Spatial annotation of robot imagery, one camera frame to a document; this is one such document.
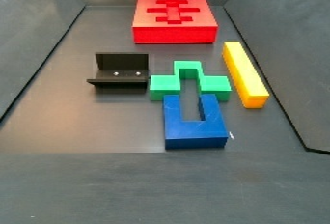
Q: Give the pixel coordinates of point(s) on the black angle fixture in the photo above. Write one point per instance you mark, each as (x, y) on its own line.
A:
(121, 69)

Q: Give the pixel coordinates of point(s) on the red puzzle board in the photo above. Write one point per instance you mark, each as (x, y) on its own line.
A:
(174, 21)

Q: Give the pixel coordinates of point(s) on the green cross-shaped block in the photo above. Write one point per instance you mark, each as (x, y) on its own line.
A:
(210, 84)

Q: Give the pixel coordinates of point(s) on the blue U-shaped block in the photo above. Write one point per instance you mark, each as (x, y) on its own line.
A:
(206, 133)

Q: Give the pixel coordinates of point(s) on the yellow bar block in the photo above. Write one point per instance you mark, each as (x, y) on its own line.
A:
(251, 90)

